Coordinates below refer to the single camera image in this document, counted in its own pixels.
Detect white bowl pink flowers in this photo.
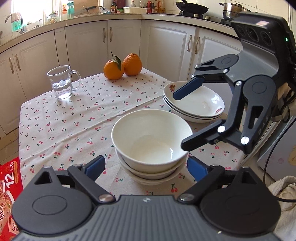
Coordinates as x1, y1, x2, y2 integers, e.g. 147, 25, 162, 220
119, 160, 185, 186
111, 109, 193, 173
115, 150, 187, 180

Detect white plate with fruit print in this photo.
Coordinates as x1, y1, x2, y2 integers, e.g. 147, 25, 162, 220
163, 95, 225, 123
163, 81, 225, 118

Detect cherry print tablecloth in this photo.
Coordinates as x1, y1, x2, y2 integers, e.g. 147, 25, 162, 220
18, 67, 246, 200

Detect red cardboard drink box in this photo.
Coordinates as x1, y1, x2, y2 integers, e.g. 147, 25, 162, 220
0, 157, 23, 240

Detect steel pot on stove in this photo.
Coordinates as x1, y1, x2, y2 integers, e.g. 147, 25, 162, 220
219, 2, 250, 21

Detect clear glass mug with water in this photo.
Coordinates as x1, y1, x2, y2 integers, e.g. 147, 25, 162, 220
47, 65, 82, 100

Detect black wok on stove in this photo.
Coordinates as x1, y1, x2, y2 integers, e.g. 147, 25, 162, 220
176, 0, 209, 15

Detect white rectangular container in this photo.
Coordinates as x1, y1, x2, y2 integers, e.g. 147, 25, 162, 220
123, 6, 147, 14

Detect orange fruit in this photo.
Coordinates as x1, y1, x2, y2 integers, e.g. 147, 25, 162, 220
122, 53, 142, 76

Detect orange with leaf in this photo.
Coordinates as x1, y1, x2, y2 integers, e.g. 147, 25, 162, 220
103, 52, 125, 80

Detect wooden cutting board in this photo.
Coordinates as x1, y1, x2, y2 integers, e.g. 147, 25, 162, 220
73, 0, 99, 16

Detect white kitchen cabinets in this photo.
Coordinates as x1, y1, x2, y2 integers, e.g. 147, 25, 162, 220
1, 14, 242, 137

